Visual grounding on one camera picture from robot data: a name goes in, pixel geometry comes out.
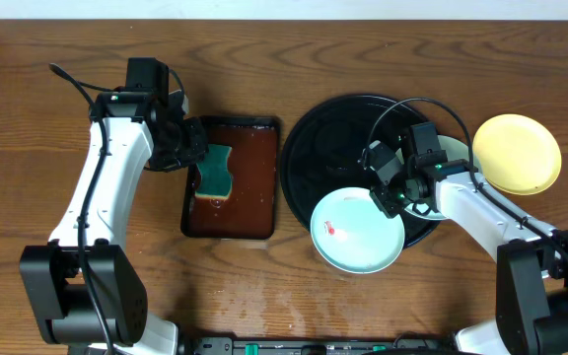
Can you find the round black serving tray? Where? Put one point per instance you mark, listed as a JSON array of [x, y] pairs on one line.
[[321, 154]]

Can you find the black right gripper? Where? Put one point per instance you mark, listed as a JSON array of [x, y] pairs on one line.
[[378, 194]]

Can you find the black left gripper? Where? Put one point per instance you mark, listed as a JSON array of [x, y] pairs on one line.
[[193, 146]]

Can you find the yellow plate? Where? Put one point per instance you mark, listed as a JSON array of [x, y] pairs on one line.
[[517, 154]]

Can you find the light green plate front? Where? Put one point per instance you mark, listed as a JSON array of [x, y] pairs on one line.
[[351, 233]]

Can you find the light green plate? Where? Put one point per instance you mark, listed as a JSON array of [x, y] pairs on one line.
[[455, 150], [351, 233]]

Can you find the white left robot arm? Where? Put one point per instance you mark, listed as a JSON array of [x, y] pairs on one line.
[[83, 290]]

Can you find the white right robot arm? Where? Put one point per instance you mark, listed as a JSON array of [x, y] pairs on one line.
[[531, 314]]

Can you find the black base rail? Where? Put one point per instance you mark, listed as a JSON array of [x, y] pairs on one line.
[[228, 346]]

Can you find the black rectangular water tray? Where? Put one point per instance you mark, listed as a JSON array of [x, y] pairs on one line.
[[248, 213]]

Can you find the green scouring sponge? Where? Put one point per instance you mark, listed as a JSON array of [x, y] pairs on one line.
[[215, 179]]

